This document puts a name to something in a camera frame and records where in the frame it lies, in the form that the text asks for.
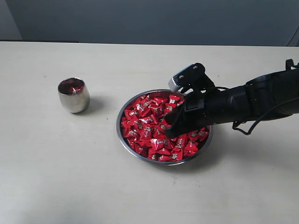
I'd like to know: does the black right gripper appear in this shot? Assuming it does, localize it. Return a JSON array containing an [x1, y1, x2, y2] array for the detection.
[[164, 87, 248, 139]]

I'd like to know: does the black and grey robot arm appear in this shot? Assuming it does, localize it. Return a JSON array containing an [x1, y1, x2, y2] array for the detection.
[[164, 69, 299, 139]]

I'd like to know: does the pile of red wrapped candies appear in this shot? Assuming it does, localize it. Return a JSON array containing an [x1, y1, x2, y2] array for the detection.
[[121, 94, 210, 162]]

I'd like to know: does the round stainless steel plate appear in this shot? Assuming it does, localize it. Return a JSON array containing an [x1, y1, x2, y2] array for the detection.
[[116, 89, 214, 167]]

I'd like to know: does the stainless steel cup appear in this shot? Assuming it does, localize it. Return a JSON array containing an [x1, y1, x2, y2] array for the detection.
[[58, 77, 90, 113]]

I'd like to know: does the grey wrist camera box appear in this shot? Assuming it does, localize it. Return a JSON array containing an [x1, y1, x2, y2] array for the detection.
[[168, 63, 215, 93]]

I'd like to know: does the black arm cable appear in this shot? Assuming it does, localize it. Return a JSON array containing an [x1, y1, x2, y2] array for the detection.
[[214, 59, 299, 135]]

